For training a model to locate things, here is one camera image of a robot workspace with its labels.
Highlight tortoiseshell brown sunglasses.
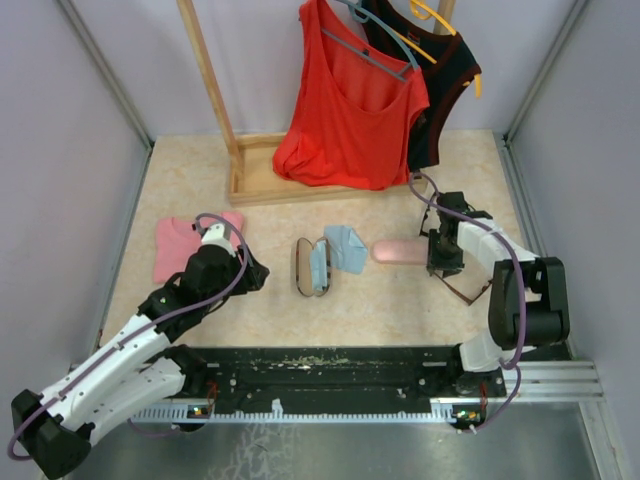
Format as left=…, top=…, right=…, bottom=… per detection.
left=427, top=269, right=494, bottom=307

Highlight pink glasses case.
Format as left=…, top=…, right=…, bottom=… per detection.
left=371, top=238, right=428, bottom=266

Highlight plaid brown glasses case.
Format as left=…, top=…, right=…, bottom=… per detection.
left=294, top=237, right=332, bottom=298

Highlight small light blue cloth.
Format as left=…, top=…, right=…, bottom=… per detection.
left=309, top=240, right=329, bottom=293

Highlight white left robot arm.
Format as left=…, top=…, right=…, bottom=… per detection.
left=7, top=245, right=269, bottom=479

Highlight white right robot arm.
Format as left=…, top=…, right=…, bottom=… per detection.
left=426, top=192, right=570, bottom=396

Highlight folded pink t-shirt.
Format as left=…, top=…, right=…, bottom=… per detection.
left=152, top=211, right=245, bottom=284

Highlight wooden clothes rack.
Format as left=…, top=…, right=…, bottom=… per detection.
left=175, top=0, right=457, bottom=207

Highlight red tank top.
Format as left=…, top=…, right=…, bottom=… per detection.
left=272, top=1, right=429, bottom=191

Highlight black maroon-trimmed tank top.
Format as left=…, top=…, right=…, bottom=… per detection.
left=362, top=0, right=482, bottom=171

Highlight yellow plastic hanger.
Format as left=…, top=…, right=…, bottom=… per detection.
left=397, top=0, right=484, bottom=99

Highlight grey-blue plastic hanger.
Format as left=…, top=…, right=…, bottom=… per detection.
left=320, top=1, right=421, bottom=83

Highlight black frame sunglasses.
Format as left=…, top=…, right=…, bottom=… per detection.
left=419, top=196, right=441, bottom=238

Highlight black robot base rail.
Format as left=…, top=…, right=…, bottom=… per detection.
left=134, top=347, right=506, bottom=431

